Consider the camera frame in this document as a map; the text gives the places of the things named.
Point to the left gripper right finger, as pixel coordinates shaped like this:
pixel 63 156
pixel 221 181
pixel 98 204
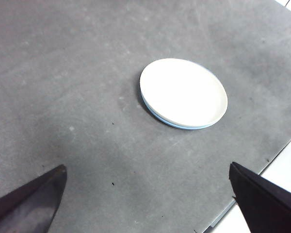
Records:
pixel 269 206

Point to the white round plate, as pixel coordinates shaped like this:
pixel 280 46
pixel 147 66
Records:
pixel 184 92

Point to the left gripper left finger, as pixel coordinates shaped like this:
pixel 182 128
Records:
pixel 21 206

